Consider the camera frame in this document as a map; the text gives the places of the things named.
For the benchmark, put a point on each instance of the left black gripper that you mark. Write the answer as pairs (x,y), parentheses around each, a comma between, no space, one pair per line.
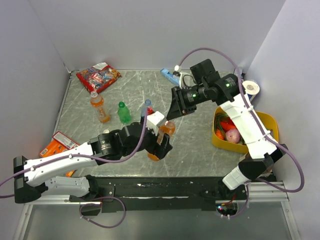
(159,150)

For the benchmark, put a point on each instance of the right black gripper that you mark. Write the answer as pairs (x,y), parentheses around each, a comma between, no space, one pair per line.
(179,106)

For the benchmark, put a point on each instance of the clear blue water bottle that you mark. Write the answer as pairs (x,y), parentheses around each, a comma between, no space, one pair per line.
(147,106)

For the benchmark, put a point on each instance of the green plastic bottle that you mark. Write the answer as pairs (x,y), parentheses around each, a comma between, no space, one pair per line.
(123,113)

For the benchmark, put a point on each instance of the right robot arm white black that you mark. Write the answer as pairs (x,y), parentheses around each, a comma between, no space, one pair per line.
(229,95)

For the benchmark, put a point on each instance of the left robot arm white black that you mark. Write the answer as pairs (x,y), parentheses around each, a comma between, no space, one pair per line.
(33,177)

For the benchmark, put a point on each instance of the blue box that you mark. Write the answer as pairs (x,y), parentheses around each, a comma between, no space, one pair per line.
(170,76)

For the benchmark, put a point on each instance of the orange carrot toy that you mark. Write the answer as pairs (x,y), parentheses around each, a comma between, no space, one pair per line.
(221,128)

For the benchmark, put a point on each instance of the pink onion toy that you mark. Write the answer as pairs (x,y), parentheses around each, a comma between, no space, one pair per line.
(233,136)

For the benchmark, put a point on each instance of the toilet paper roll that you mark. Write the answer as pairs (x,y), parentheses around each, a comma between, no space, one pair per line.
(251,89)

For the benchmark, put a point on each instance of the red candy bag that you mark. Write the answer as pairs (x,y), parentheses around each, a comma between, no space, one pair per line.
(98,77)

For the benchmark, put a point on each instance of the orange utility knife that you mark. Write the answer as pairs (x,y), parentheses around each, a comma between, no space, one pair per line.
(70,173)

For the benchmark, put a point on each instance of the orange red battery pack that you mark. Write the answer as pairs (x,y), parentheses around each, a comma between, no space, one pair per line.
(60,143)

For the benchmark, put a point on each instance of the yellow plastic basket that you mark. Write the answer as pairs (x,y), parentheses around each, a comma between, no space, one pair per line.
(268,121)

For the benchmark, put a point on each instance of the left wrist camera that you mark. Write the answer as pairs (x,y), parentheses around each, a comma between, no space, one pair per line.
(155,120)

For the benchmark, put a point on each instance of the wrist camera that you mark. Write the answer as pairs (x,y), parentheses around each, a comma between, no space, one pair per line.
(155,120)
(185,79)

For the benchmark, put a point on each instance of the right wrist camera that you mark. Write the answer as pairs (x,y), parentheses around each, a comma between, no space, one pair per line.
(185,79)

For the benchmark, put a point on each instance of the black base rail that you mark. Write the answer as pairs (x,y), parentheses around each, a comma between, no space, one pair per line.
(158,193)

